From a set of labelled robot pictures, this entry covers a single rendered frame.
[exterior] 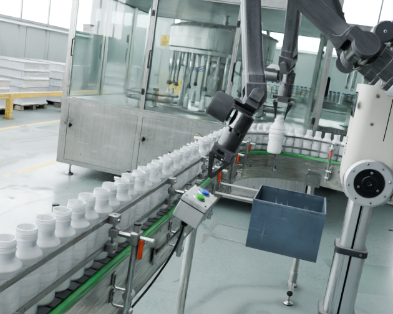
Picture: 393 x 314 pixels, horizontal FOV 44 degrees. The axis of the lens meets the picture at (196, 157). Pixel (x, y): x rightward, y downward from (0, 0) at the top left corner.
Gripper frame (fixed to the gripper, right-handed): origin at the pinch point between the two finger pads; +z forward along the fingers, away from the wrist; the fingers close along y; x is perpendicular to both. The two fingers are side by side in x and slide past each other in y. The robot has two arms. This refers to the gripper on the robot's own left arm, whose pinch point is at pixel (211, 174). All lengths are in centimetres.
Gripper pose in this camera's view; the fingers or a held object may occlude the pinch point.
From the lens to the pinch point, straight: 135.1
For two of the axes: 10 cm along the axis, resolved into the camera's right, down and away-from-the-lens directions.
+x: 8.5, 5.2, -1.4
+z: -4.8, 8.4, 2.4
